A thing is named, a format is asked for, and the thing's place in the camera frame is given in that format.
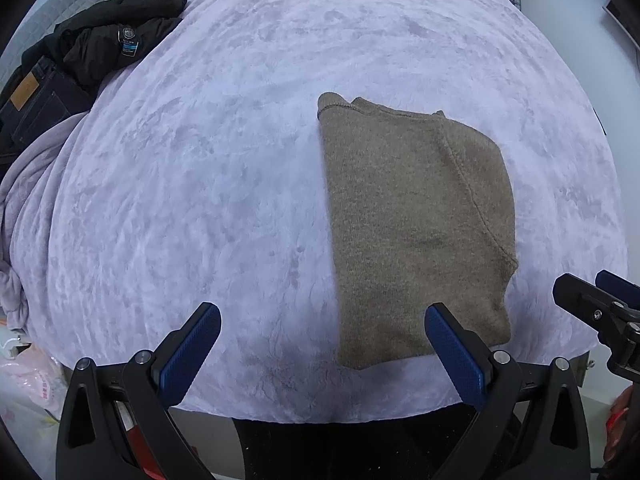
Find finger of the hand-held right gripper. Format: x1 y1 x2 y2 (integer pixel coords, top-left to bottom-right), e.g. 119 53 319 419
595 270 640 311
552 274 640 382

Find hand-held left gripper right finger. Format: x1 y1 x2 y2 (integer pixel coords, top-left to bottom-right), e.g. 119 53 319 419
424 303 592 480

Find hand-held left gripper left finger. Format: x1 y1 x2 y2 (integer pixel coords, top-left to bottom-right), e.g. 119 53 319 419
56 302 222 480

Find brown knit sweater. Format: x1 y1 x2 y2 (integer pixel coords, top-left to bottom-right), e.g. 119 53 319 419
317 92 518 371

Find red bag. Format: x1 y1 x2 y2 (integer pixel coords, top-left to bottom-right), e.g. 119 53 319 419
604 390 640 466

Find pink plastic bag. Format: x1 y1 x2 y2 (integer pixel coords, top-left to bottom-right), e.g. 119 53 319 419
0 342 68 423

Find lilac fleece blanket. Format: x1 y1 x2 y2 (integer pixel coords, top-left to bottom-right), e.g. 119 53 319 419
7 0 628 423

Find crumpled mauve blanket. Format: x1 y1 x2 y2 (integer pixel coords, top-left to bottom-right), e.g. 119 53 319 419
0 112 91 331

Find dark flat panel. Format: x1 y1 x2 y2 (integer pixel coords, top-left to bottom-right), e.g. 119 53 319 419
604 0 640 51

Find dark blue jeans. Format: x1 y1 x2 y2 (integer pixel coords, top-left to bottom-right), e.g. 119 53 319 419
0 55 96 161

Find black jacket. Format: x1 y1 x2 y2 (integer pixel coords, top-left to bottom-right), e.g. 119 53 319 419
22 0 188 88

